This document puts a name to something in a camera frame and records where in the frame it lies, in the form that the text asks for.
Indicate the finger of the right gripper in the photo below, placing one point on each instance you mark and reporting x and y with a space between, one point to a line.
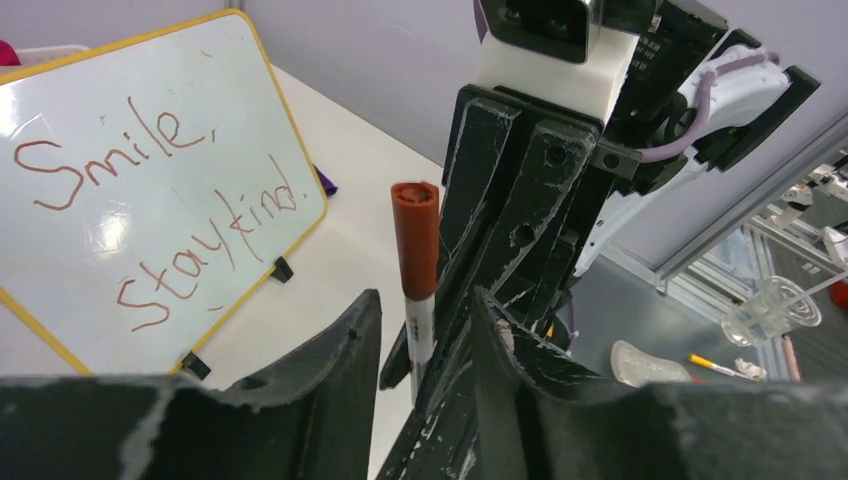
441 428
474 168

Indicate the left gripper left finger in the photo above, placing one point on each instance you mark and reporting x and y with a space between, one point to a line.
308 415

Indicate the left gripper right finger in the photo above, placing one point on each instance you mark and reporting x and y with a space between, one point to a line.
543 416

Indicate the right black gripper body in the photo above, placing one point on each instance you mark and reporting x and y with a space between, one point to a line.
559 172

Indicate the red marker cap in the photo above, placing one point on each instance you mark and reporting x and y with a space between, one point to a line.
415 207

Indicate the white marker pen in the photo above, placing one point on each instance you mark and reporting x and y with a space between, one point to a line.
419 325

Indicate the yellow framed whiteboard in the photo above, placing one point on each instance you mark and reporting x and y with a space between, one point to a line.
148 188

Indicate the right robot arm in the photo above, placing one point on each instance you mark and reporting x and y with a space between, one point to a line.
659 115

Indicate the black whiteboard foot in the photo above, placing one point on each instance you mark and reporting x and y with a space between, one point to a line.
282 271
194 367

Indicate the purple cloth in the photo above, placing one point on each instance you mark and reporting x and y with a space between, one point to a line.
329 187

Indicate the clear plastic cup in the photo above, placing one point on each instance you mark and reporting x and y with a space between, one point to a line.
779 307

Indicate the pink stick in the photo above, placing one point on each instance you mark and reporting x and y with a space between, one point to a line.
790 358

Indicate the white plastic basket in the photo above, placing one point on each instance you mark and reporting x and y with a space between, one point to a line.
40 55

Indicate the red cloth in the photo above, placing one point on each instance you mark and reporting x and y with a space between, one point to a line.
8 56

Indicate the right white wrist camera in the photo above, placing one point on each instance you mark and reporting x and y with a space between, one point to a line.
573 54

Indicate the aluminium frame post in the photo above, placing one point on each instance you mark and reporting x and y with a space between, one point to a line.
819 148

